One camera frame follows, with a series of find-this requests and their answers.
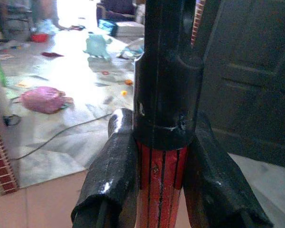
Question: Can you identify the grey floor cable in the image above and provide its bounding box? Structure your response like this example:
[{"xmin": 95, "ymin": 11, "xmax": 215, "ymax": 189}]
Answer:
[{"xmin": 15, "ymin": 113, "xmax": 114, "ymax": 160}]

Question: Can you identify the red and black broom handle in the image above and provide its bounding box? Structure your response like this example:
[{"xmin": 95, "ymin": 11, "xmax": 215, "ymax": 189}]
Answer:
[{"xmin": 132, "ymin": 0, "xmax": 205, "ymax": 228}]

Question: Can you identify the light blue crumpled cloth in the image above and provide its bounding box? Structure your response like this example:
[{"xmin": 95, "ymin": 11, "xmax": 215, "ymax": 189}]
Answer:
[{"xmin": 37, "ymin": 19, "xmax": 60, "ymax": 35}]

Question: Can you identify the teal plush toy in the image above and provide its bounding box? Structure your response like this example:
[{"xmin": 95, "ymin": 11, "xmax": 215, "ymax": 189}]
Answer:
[{"xmin": 83, "ymin": 33, "xmax": 113, "ymax": 60}]

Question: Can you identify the white and teal cloth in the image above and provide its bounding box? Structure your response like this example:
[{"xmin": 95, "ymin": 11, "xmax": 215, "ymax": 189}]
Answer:
[{"xmin": 118, "ymin": 44, "xmax": 145, "ymax": 60}]

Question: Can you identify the dark red cloth piece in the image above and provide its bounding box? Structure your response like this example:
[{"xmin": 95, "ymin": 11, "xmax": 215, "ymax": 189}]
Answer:
[{"xmin": 40, "ymin": 51, "xmax": 64, "ymax": 58}]

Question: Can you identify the pink round cushion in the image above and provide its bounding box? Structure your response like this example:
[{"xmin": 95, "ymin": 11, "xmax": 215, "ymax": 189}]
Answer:
[{"xmin": 20, "ymin": 86, "xmax": 72, "ymax": 114}]

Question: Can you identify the red striped broom stick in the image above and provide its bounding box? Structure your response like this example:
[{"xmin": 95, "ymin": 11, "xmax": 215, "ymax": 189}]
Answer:
[{"xmin": 190, "ymin": 0, "xmax": 207, "ymax": 47}]

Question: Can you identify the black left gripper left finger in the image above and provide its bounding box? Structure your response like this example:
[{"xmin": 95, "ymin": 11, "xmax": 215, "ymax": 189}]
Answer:
[{"xmin": 70, "ymin": 108, "xmax": 139, "ymax": 228}]

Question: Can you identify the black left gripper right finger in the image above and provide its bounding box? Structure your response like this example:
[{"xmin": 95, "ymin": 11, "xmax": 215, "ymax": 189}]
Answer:
[{"xmin": 183, "ymin": 111, "xmax": 274, "ymax": 228}]

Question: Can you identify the dark purple sofa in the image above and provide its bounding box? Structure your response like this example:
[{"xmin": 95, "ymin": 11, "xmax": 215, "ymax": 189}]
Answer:
[{"xmin": 96, "ymin": 0, "xmax": 138, "ymax": 22}]

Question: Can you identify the red brick pattern rug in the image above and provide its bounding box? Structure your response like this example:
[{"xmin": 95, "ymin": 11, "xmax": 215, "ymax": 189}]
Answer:
[{"xmin": 0, "ymin": 95, "xmax": 20, "ymax": 197}]

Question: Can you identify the red plastic bowl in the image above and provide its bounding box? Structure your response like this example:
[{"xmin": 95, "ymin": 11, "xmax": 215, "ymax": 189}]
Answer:
[{"xmin": 30, "ymin": 33, "xmax": 49, "ymax": 43}]

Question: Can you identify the teal storage box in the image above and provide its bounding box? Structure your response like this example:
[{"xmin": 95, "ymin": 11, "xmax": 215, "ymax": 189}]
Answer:
[{"xmin": 97, "ymin": 19, "xmax": 117, "ymax": 36}]

